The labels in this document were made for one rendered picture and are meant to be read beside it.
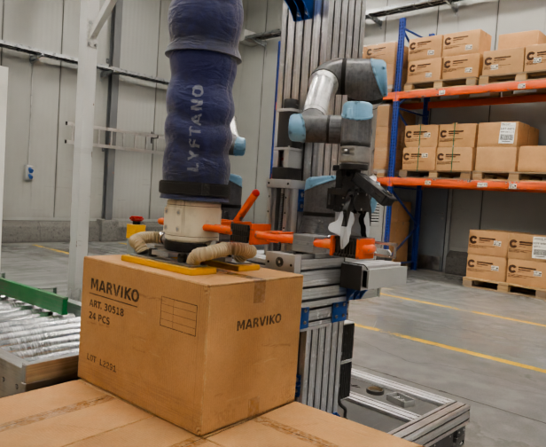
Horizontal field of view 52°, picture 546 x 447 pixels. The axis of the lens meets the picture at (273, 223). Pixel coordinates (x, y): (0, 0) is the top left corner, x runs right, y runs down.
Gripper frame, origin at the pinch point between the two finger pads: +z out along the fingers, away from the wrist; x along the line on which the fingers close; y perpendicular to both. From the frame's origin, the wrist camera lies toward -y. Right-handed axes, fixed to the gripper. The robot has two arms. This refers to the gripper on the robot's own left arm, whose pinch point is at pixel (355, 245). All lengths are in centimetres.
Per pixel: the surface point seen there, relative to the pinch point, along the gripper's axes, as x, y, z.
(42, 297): -17, 188, 45
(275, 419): -4, 26, 53
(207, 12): 8, 50, -63
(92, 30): -151, 376, -147
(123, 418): 28, 54, 53
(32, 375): 34, 94, 50
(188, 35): 10, 56, -57
